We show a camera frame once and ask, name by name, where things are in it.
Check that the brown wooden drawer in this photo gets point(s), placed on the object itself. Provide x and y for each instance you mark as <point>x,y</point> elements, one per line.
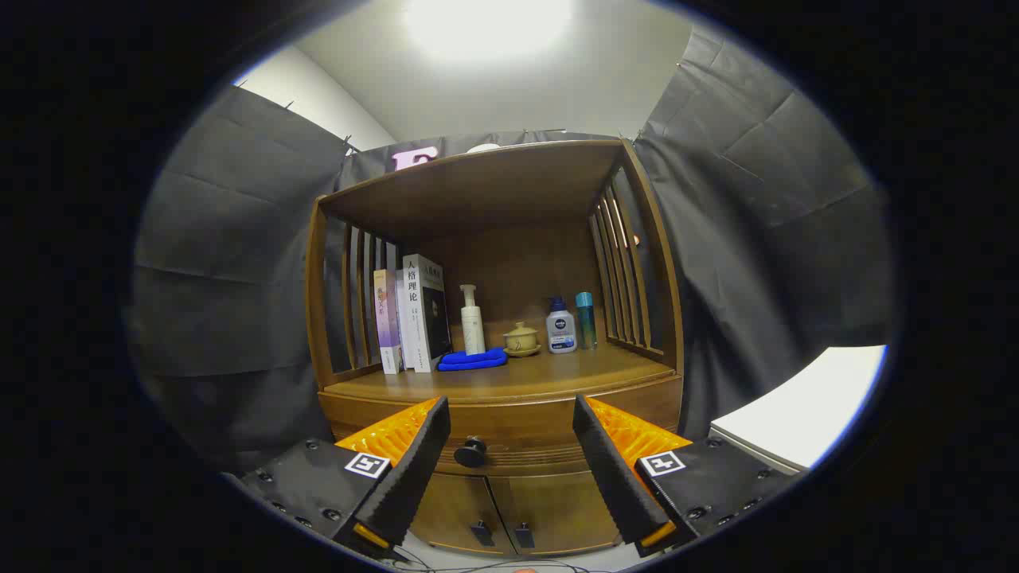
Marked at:
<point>509,422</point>

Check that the white side table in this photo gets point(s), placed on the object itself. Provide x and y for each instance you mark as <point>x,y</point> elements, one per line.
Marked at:
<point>796,406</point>

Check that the slim teal bottle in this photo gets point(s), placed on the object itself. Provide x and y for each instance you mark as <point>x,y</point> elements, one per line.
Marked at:
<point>586,322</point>

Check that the purple book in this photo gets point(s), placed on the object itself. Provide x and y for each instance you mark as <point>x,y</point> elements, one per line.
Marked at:
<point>386,318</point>

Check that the white pump bottle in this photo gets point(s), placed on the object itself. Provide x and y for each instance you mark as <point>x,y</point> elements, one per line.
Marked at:
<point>473,326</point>

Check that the wooden cabinet door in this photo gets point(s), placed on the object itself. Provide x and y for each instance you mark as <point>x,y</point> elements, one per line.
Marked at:
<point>565,509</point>
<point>454,509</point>

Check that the brown wooden cabinet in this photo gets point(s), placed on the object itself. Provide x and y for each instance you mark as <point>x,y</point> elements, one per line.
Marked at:
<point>509,183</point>

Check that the thin white book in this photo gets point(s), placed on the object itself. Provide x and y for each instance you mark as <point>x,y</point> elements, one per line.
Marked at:
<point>400,318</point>

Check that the black backdrop cloth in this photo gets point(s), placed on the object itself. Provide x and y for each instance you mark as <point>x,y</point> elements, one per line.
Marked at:
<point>231,263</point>

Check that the white bottle with blue cap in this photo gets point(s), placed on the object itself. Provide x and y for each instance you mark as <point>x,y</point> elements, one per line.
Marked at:
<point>561,330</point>

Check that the blue folded cloth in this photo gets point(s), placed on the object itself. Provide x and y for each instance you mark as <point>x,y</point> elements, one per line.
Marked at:
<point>474,360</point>

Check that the white and black book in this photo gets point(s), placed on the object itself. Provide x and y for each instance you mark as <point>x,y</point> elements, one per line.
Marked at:
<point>415,318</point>

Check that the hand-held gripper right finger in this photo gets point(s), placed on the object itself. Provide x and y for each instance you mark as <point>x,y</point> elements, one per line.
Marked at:
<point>609,477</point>

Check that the brown wooden countertop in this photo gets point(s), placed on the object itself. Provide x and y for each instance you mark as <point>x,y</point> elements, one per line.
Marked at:
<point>557,370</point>

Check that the yellow lidded teacup with saucer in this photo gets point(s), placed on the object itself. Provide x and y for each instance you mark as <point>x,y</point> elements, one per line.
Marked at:
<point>521,340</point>

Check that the black round drawer knob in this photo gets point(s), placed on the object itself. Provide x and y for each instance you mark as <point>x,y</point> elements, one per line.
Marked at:
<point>470,452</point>

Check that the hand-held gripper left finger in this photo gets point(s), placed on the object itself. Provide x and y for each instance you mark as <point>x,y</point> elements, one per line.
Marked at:
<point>414,477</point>

